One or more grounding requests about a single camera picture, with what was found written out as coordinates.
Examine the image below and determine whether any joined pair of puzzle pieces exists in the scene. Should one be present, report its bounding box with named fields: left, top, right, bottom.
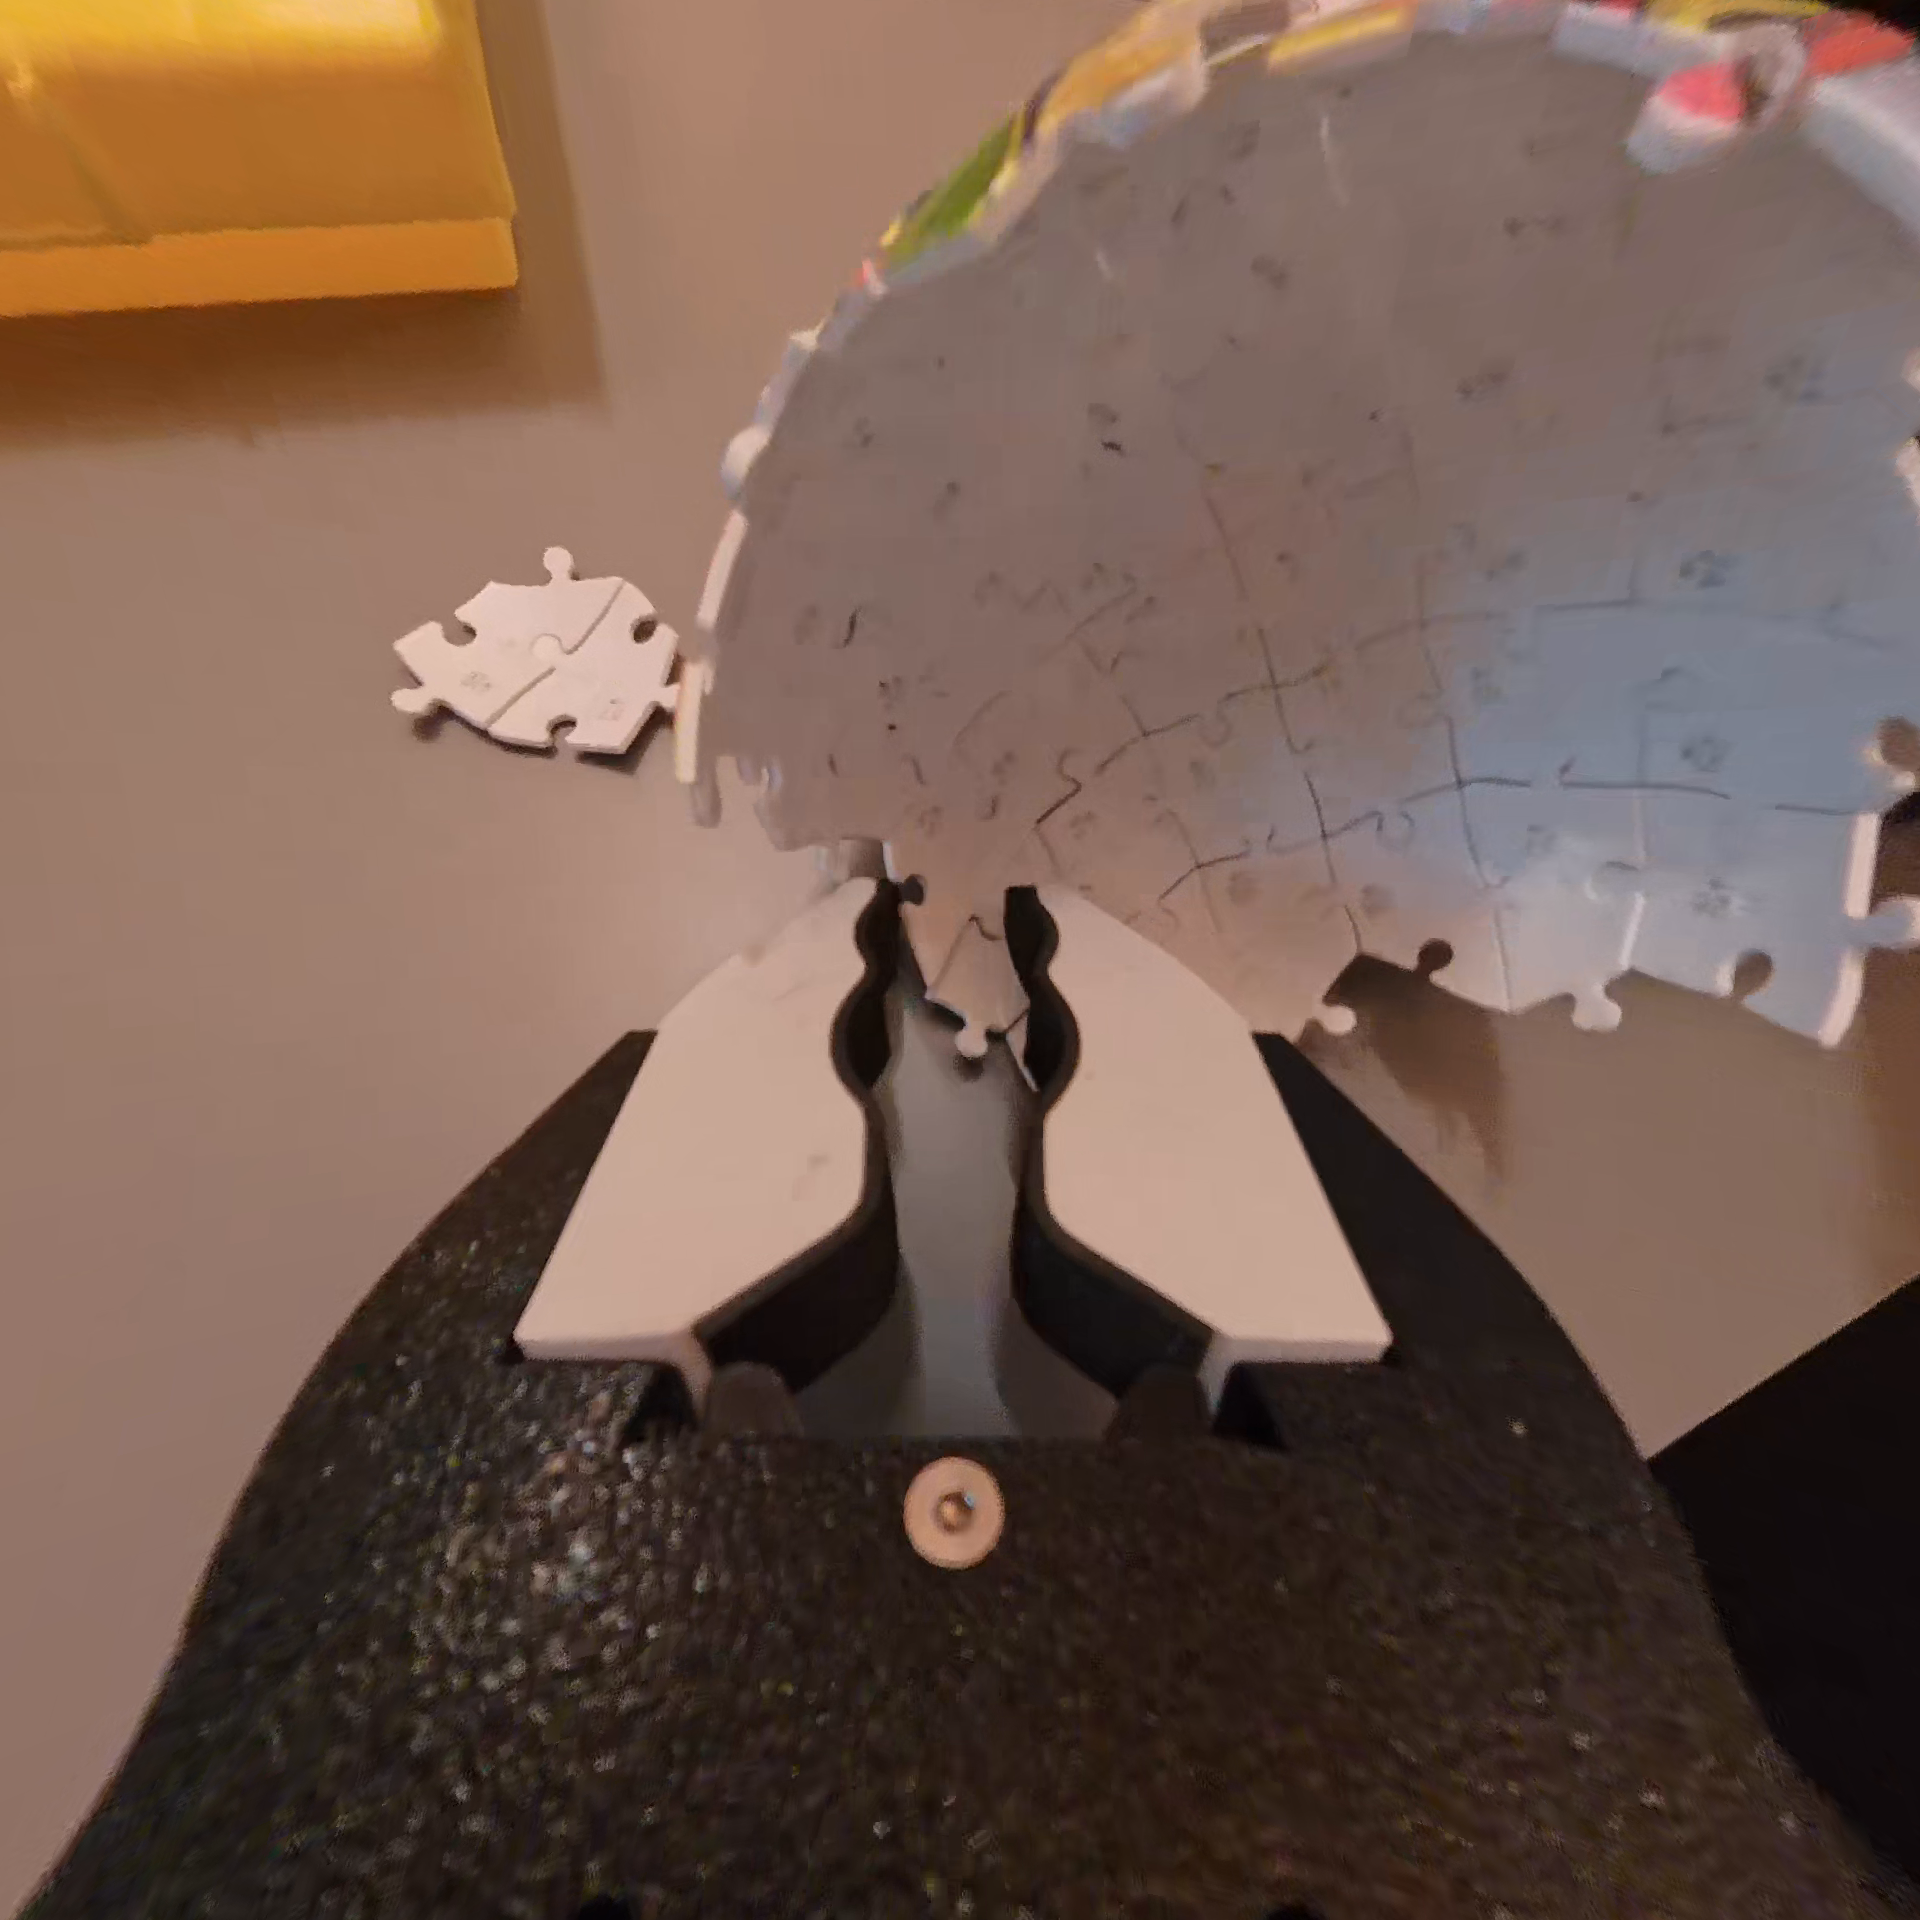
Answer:
left=392, top=546, right=685, bottom=756

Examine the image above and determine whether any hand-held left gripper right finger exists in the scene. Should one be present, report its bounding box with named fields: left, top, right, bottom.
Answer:
left=1004, top=883, right=1393, bottom=1423

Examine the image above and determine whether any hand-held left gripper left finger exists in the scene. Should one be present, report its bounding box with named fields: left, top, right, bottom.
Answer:
left=514, top=883, right=891, bottom=1377

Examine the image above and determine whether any curved jigsaw puzzle piece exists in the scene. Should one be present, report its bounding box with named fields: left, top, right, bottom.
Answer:
left=906, top=901, right=1038, bottom=1065

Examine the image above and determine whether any partly built puzzle ball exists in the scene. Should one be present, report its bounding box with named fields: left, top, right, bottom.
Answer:
left=675, top=0, right=1920, bottom=1052

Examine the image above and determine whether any yellow plastic bin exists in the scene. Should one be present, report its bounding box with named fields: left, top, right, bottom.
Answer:
left=0, top=0, right=521, bottom=321

